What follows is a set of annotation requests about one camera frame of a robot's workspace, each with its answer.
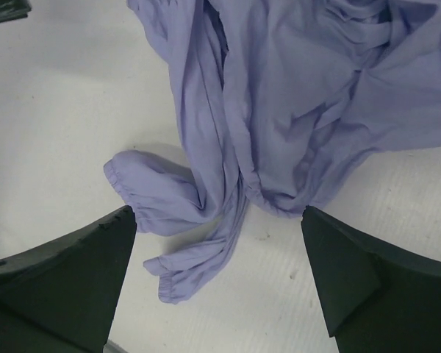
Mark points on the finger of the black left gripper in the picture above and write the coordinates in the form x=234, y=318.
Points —
x=12, y=10

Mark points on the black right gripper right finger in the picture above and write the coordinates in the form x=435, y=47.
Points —
x=375, y=296

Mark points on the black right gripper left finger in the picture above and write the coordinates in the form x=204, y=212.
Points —
x=61, y=296

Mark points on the lilac purple jacket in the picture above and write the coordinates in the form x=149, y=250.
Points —
x=276, y=102

